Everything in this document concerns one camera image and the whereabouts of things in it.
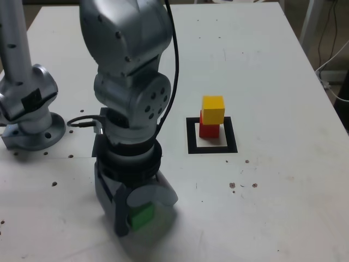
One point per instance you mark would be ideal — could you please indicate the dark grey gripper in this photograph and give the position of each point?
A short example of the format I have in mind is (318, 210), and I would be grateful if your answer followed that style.
(131, 186)

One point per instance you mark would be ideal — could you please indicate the green cube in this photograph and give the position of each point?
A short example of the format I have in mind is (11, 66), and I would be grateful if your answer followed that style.
(141, 215)

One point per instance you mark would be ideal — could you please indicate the red cube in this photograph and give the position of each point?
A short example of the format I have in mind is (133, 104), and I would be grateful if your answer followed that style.
(208, 132)

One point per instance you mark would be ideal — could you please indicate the yellow cube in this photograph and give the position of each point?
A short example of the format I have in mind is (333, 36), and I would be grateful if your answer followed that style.
(214, 112)

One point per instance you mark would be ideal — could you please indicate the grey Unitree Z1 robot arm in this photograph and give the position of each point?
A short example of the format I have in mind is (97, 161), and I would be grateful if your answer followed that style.
(122, 41)

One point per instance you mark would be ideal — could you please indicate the black tape square outline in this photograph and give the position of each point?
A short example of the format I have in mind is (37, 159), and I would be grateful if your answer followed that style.
(212, 150)

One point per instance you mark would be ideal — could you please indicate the white frame post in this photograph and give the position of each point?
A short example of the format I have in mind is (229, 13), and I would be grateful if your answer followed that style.
(312, 16)

